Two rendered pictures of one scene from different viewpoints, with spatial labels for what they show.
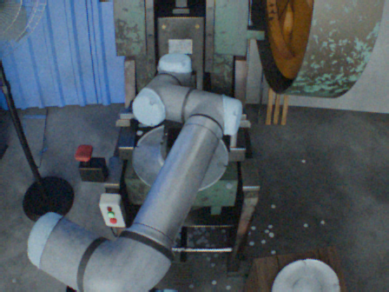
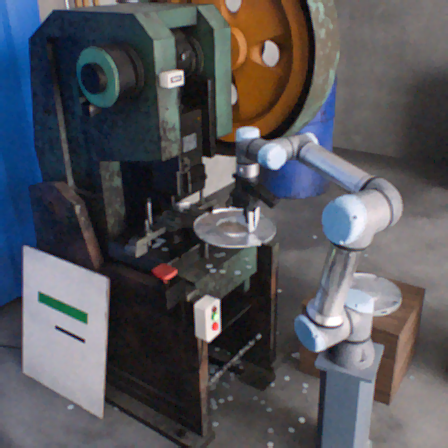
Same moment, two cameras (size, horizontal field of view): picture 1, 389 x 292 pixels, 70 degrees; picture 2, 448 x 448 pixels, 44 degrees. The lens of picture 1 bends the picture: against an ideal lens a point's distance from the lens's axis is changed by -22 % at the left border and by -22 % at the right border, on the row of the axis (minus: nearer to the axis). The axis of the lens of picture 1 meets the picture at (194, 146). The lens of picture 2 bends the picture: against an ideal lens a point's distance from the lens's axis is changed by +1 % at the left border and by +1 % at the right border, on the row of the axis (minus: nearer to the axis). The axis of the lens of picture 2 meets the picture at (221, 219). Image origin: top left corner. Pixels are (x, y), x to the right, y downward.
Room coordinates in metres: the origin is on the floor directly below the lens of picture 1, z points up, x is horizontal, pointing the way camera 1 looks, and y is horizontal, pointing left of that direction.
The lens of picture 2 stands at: (-0.22, 1.46, 1.63)
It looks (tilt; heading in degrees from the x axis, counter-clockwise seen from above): 25 degrees down; 306
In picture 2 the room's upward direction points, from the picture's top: 1 degrees counter-clockwise
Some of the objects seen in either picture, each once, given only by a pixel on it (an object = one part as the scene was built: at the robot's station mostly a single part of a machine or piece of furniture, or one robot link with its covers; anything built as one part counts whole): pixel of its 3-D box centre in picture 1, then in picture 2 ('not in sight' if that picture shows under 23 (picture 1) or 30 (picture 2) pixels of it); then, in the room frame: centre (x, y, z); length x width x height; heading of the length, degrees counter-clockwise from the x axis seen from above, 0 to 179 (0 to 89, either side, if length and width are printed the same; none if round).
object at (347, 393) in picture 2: not in sight; (345, 406); (0.31, 0.06, 0.23); 0.19 x 0.19 x 0.45; 11
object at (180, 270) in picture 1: (183, 235); (209, 359); (0.91, 0.05, 0.14); 0.59 x 0.10 x 0.05; 0
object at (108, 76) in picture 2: not in sight; (165, 62); (1.04, 0.05, 1.33); 0.66 x 0.18 x 0.18; 90
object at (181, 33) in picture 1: (181, 48); (180, 148); (1.00, 0.05, 1.04); 0.17 x 0.15 x 0.30; 0
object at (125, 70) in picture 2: not in sight; (108, 79); (1.06, 0.29, 1.31); 0.22 x 0.12 x 0.22; 0
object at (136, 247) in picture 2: (136, 110); (145, 233); (1.04, 0.21, 0.76); 0.17 x 0.06 x 0.10; 90
